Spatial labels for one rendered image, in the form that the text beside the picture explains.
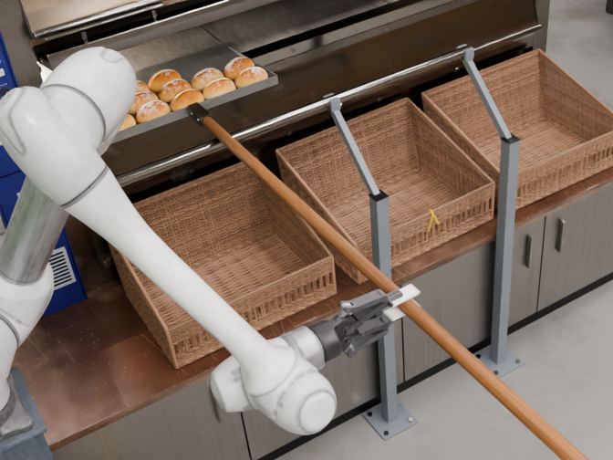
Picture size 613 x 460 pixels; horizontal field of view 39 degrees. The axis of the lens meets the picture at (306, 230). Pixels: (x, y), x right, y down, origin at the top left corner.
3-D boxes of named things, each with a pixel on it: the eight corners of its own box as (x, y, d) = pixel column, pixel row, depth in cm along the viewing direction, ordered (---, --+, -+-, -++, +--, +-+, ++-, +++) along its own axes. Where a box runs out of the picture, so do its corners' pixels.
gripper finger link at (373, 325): (347, 339, 164) (346, 345, 165) (394, 323, 169) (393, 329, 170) (336, 328, 167) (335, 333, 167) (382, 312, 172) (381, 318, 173)
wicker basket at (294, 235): (115, 283, 281) (95, 215, 264) (265, 220, 301) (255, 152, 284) (174, 372, 246) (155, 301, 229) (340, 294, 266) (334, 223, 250)
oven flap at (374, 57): (82, 199, 260) (57, 136, 254) (534, 29, 324) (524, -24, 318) (85, 201, 256) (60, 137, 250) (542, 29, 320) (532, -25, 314)
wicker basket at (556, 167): (418, 156, 324) (417, 91, 308) (534, 109, 344) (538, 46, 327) (503, 218, 289) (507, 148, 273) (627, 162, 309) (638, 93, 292)
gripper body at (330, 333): (302, 318, 163) (343, 298, 166) (306, 350, 168) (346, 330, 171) (323, 340, 158) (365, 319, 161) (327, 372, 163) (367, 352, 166)
